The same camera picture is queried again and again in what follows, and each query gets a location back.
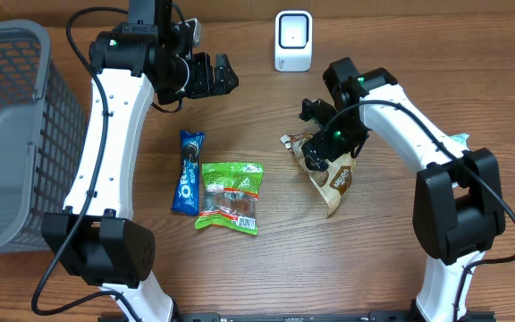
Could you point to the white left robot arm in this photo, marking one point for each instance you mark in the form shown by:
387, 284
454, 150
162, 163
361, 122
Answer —
147, 61

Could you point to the teal tissue pack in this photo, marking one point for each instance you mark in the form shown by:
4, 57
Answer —
461, 138

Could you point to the grey plastic mesh basket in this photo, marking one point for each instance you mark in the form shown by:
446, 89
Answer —
42, 133

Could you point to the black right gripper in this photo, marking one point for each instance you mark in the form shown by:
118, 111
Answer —
322, 139

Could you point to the green snack packet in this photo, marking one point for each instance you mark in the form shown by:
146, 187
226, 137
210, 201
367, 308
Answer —
230, 196

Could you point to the white barcode scanner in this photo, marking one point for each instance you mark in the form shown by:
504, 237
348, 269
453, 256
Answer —
293, 41

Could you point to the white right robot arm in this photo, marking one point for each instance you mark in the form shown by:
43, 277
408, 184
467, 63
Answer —
457, 211

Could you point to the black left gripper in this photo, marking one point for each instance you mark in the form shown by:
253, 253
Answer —
205, 86

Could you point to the beige paper-like bag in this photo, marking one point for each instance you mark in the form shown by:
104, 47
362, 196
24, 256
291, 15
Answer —
331, 183

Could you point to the blue Oreo cookie pack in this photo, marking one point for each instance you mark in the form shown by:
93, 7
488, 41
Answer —
186, 196

